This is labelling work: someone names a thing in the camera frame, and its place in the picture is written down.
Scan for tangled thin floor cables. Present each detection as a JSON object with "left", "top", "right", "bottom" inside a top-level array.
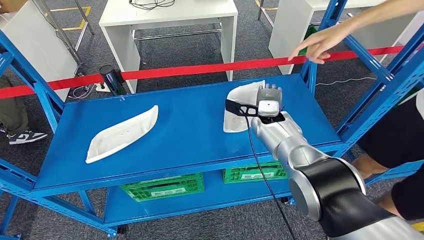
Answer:
[{"left": 67, "top": 83, "right": 97, "bottom": 100}]

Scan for white cabinet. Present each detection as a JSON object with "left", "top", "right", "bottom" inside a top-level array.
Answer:
[{"left": 0, "top": 0, "right": 79, "bottom": 102}]

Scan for black stanchion post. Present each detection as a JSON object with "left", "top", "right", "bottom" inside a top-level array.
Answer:
[{"left": 99, "top": 64, "right": 127, "bottom": 97}]

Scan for white floor cable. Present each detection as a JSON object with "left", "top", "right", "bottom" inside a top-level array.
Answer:
[{"left": 315, "top": 76, "right": 377, "bottom": 86}]

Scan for yellow floor tape square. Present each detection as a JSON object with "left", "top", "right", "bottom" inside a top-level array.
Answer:
[{"left": 49, "top": 5, "right": 92, "bottom": 31}]

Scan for black coiled cable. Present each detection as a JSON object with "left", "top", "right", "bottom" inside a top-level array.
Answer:
[{"left": 129, "top": 0, "right": 176, "bottom": 11}]

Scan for red barrier belt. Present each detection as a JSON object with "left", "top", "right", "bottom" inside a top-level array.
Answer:
[{"left": 0, "top": 45, "right": 405, "bottom": 100}]

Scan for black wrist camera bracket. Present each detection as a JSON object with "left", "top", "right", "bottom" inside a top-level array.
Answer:
[{"left": 225, "top": 98, "right": 260, "bottom": 117}]

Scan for person's right hand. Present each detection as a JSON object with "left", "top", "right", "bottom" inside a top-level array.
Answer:
[{"left": 288, "top": 19, "right": 354, "bottom": 65}]

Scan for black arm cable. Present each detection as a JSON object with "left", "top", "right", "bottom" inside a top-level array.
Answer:
[{"left": 244, "top": 114, "right": 297, "bottom": 240}]

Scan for person's black white shoe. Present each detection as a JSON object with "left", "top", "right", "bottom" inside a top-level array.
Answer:
[{"left": 7, "top": 130, "right": 48, "bottom": 145}]

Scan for white plastic shell part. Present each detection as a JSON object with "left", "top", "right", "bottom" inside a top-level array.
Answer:
[
  {"left": 222, "top": 79, "right": 267, "bottom": 134},
  {"left": 85, "top": 104, "right": 160, "bottom": 165}
]

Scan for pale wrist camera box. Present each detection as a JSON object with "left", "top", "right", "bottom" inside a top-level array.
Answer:
[{"left": 257, "top": 100, "right": 281, "bottom": 118}]

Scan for chrome metal frame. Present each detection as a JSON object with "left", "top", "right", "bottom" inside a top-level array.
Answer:
[{"left": 33, "top": 0, "right": 95, "bottom": 65}]

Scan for person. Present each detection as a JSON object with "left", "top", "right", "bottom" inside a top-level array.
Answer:
[{"left": 351, "top": 87, "right": 424, "bottom": 222}]

